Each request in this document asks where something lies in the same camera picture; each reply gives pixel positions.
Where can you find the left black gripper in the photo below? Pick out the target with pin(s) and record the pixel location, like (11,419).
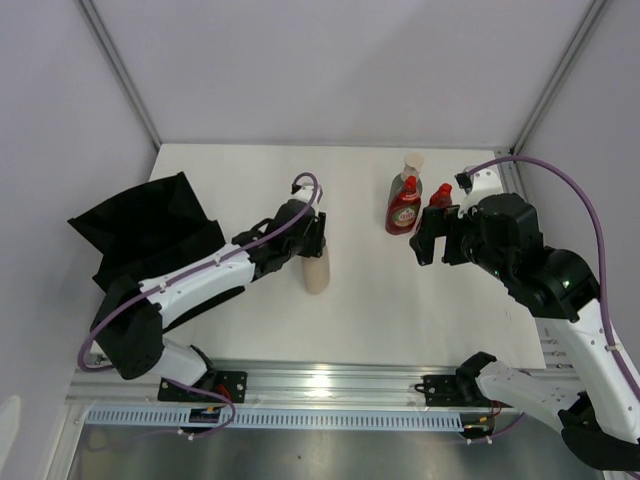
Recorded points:
(316,227)

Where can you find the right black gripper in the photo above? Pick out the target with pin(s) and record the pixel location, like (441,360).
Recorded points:
(438,222)

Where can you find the beige pump bottle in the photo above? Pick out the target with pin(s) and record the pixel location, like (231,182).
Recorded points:
(316,272)

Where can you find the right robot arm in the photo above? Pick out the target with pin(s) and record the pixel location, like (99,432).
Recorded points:
(599,423)

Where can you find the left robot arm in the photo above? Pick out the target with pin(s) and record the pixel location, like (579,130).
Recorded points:
(133,320)

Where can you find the black canvas bag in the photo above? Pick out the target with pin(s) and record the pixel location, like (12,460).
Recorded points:
(148,231)

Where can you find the red dish soap bottle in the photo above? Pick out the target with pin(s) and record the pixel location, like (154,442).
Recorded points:
(403,207)

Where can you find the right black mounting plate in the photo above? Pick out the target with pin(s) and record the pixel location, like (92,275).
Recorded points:
(450,391)

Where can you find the black mounting plate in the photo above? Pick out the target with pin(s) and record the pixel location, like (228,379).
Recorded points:
(450,391)
(230,384)

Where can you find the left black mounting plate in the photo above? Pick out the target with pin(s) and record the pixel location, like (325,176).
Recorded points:
(230,384)

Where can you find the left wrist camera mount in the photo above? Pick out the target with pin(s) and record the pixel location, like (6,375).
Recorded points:
(307,193)

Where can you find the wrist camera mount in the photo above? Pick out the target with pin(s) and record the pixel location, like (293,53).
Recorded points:
(477,186)
(307,193)

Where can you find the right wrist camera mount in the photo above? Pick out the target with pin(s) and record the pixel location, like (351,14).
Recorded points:
(477,186)

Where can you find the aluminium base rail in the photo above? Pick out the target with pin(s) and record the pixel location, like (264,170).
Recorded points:
(275,384)

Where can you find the slotted cable duct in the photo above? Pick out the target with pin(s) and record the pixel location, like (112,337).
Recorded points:
(410,421)

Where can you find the right frame post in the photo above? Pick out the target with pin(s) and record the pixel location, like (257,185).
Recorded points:
(577,43)

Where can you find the frame post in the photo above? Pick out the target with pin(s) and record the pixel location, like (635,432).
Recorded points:
(577,43)
(114,61)

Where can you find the left frame post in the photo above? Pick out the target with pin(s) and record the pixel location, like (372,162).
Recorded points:
(114,61)

